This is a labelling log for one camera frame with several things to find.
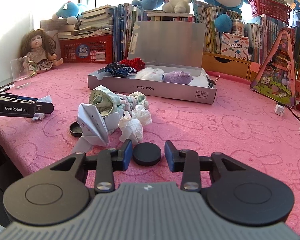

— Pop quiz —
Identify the red plastic basket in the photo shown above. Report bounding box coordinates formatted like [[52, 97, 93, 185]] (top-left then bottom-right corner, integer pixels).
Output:
[[59, 34, 113, 63]]

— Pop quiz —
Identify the green checked doll dress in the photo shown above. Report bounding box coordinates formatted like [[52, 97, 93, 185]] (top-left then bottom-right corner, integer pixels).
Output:
[[88, 85, 149, 117]]

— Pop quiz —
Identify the clear glass cup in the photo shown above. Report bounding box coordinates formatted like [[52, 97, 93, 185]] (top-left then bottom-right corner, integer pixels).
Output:
[[10, 56, 31, 89]]

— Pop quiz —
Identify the white label printer box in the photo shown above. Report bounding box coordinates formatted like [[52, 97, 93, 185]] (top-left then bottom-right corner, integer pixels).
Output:
[[221, 33, 249, 60]]

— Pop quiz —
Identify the blue floral fabric pouch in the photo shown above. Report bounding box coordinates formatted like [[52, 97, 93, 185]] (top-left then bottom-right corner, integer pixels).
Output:
[[105, 63, 138, 77]]

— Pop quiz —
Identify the brown haired doll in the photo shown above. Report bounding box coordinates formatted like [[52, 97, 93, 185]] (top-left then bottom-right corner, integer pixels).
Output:
[[19, 29, 63, 76]]

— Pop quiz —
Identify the white paper piece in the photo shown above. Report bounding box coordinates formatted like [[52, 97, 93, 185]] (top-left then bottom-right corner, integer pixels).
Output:
[[71, 103, 123, 153]]

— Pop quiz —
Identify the row of upright books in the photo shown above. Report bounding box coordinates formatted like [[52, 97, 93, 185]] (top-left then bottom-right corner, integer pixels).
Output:
[[142, 0, 288, 63]]

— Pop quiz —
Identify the red knitted item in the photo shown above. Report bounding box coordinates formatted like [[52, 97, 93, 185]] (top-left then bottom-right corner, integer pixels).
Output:
[[119, 57, 145, 71]]

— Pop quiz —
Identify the wooden drawer organizer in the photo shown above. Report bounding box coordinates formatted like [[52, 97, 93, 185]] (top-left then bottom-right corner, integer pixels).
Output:
[[202, 51, 261, 81]]

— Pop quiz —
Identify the red basket on shelf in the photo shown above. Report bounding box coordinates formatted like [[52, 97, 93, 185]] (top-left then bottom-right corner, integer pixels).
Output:
[[249, 0, 291, 24]]

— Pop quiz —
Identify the grey cardboard box with lid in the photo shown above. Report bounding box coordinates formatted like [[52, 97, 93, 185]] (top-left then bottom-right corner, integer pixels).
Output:
[[88, 21, 217, 105]]

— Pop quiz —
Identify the pink triangular toy house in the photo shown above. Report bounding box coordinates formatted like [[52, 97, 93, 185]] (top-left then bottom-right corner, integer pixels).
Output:
[[250, 28, 300, 108]]

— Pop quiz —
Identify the small black cap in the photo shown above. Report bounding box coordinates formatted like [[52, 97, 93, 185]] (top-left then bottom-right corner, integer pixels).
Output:
[[69, 121, 82, 137]]

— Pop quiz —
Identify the row of blue books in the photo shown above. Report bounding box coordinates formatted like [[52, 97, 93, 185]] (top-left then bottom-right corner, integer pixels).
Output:
[[113, 3, 143, 62]]

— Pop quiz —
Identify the white tissue ball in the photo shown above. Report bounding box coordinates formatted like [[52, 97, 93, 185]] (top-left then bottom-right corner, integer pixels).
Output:
[[118, 111, 143, 145]]

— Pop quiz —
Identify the black binder clip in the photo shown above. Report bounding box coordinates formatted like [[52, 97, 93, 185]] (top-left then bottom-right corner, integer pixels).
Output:
[[208, 75, 220, 88]]

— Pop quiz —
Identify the black round cap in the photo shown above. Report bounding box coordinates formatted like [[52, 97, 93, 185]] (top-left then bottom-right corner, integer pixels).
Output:
[[133, 142, 161, 166]]

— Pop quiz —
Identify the white fluffy plush toy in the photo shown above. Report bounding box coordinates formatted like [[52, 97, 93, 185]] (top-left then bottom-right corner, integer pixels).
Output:
[[135, 67, 164, 81]]

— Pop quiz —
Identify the blue bear plush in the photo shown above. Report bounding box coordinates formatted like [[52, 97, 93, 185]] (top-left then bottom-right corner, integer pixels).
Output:
[[132, 0, 164, 10]]

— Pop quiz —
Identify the small white paper cube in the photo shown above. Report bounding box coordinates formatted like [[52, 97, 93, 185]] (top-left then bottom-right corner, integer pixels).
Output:
[[274, 104, 285, 116]]

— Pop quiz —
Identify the purple fluffy plush toy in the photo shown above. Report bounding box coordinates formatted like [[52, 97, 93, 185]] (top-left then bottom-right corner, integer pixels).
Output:
[[162, 70, 193, 85]]

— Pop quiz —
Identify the white striped paper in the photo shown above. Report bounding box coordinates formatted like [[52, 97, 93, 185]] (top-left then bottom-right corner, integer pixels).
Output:
[[32, 95, 54, 121]]

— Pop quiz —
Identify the blue doraemon plush toy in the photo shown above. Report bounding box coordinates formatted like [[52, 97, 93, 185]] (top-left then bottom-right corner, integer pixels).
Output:
[[52, 2, 87, 24]]

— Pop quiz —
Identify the stack of books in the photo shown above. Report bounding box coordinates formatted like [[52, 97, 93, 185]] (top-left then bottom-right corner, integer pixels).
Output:
[[58, 5, 115, 40]]

